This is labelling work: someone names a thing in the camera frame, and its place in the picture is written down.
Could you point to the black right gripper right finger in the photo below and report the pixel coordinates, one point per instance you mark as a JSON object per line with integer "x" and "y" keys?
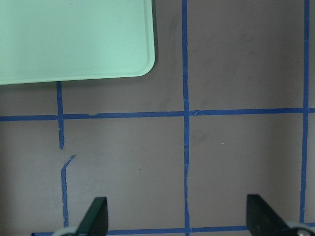
{"x": 262, "y": 220}

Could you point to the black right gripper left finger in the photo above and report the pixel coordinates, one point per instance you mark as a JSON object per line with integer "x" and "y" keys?
{"x": 94, "y": 223}

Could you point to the mint green plastic tray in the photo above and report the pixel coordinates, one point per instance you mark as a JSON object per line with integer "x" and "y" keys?
{"x": 63, "y": 40}

